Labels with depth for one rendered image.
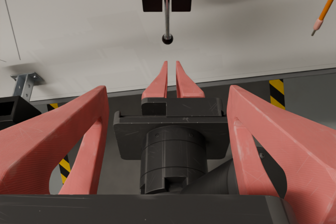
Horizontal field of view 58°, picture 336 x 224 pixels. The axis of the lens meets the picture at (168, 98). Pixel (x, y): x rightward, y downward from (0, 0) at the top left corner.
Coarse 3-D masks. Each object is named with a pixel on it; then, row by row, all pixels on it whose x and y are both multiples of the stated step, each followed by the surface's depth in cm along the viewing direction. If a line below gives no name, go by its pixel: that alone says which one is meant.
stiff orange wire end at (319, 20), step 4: (328, 0) 24; (332, 0) 24; (328, 4) 24; (324, 8) 25; (328, 8) 24; (324, 12) 25; (320, 16) 25; (324, 16) 25; (316, 20) 26; (320, 20) 26; (316, 24) 26; (320, 24) 26; (316, 28) 26; (312, 32) 27
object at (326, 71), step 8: (288, 72) 52; (296, 72) 51; (304, 72) 51; (312, 72) 51; (320, 72) 51; (328, 72) 50; (216, 80) 54; (224, 80) 53; (232, 80) 53; (240, 80) 53; (248, 80) 53; (256, 80) 53; (264, 80) 53; (144, 88) 56; (168, 88) 55; (72, 96) 59; (112, 96) 57; (32, 104) 60; (40, 104) 60
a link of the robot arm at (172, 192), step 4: (168, 184) 23; (172, 184) 23; (176, 184) 23; (180, 184) 23; (168, 188) 23; (172, 188) 23; (176, 188) 23; (180, 188) 23; (164, 192) 22; (168, 192) 22; (172, 192) 22; (176, 192) 22
